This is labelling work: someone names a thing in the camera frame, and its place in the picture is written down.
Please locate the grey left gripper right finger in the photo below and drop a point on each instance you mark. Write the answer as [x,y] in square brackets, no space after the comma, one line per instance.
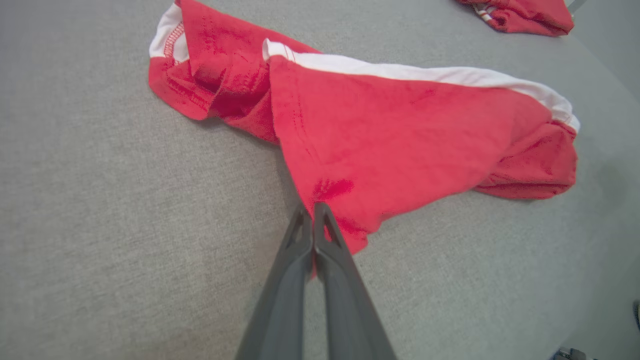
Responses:
[345,310]

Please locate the red shorts white side stripe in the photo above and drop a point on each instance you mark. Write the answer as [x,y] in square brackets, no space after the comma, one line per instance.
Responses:
[400,140]

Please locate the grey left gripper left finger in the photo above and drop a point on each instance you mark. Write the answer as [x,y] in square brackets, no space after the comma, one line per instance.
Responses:
[282,310]

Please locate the red Bulls jersey white sleeves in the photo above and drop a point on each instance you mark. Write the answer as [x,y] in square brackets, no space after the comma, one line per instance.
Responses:
[530,17]

